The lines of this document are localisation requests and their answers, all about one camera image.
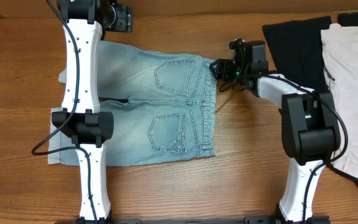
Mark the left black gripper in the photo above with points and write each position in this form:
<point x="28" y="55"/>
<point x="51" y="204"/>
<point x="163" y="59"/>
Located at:
<point x="124" y="23"/>

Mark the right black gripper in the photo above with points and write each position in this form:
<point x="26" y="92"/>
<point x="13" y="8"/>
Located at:
<point x="223" y="67"/>

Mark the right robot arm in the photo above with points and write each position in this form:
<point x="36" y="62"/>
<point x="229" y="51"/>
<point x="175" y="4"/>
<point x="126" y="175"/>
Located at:
<point x="311" y="127"/>

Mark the black t-shirt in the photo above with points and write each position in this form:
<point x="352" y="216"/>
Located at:
<point x="296" y="49"/>

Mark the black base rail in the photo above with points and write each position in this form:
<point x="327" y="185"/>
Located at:
<point x="191" y="221"/>

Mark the beige cloth garment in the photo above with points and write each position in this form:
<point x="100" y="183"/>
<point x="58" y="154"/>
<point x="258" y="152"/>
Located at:
<point x="340" y="55"/>

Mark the light blue denim shorts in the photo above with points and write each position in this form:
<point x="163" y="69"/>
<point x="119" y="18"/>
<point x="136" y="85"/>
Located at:
<point x="163" y="105"/>

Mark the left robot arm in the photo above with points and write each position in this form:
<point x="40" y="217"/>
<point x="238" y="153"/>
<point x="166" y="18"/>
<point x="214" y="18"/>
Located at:
<point x="80" y="117"/>

